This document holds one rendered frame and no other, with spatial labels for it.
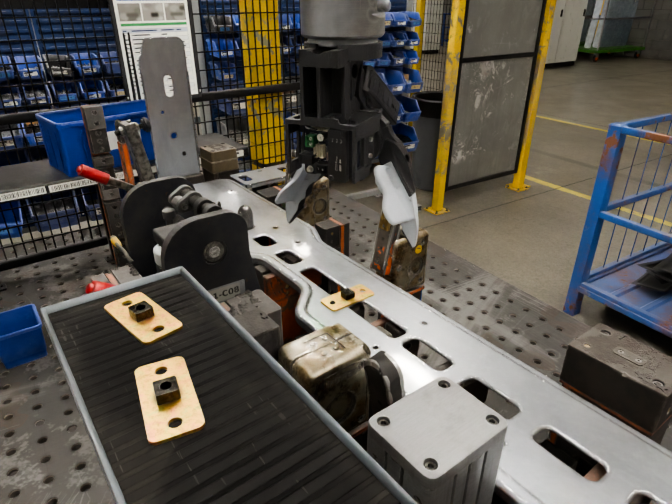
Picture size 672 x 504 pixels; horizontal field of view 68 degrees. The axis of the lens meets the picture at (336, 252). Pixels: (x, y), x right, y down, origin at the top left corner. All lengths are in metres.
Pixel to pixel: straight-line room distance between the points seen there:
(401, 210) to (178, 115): 0.94
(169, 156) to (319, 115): 0.95
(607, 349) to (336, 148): 0.44
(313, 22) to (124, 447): 0.35
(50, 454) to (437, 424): 0.79
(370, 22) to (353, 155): 0.11
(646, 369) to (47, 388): 1.07
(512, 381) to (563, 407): 0.06
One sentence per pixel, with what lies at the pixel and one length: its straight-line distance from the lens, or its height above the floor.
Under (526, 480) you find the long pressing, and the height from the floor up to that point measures 1.00.
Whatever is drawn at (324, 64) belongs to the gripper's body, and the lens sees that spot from 0.44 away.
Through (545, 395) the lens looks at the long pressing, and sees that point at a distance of 0.67.
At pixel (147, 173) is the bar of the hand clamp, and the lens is 1.05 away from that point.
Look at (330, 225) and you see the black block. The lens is 1.06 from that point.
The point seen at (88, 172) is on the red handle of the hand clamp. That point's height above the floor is 1.14.
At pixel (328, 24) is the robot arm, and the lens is 0.45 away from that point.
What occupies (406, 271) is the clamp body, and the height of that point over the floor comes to 0.98.
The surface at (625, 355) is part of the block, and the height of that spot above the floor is 1.03.
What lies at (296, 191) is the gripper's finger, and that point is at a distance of 0.55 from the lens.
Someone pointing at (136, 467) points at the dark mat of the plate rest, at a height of 1.16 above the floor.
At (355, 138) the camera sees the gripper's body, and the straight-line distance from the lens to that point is 0.44.
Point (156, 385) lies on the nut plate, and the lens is 0.40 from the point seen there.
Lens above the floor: 1.43
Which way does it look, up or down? 27 degrees down
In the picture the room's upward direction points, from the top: straight up
